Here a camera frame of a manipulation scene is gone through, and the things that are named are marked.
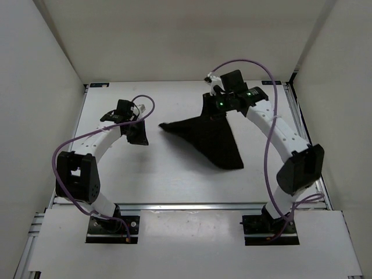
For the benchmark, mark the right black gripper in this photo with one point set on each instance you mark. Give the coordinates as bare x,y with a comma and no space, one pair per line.
208,110

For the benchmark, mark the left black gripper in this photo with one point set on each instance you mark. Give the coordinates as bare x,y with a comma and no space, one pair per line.
141,139

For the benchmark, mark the black skirt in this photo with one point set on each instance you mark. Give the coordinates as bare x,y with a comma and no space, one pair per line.
211,136

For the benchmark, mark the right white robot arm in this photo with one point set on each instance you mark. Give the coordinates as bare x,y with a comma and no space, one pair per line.
302,162

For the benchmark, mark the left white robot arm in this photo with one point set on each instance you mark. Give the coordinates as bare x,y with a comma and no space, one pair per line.
78,173

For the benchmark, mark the right blue corner label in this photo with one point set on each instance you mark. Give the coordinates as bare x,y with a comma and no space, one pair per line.
269,82

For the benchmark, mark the blue corner label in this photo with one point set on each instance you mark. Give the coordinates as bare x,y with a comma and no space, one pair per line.
99,85
269,82

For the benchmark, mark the left blue corner label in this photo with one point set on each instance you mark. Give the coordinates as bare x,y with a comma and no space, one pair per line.
99,85

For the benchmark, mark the white front board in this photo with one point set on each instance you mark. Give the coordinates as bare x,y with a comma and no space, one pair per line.
205,244

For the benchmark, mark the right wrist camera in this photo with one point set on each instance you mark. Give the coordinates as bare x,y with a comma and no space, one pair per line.
231,82

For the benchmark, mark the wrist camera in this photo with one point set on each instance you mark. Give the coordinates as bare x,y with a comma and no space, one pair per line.
231,82
125,107

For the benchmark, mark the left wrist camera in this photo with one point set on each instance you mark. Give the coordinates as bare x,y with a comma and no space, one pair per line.
125,107

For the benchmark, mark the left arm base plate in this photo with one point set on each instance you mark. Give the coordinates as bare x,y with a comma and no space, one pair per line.
101,232

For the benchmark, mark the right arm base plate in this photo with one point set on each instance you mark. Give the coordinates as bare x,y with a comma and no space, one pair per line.
263,230

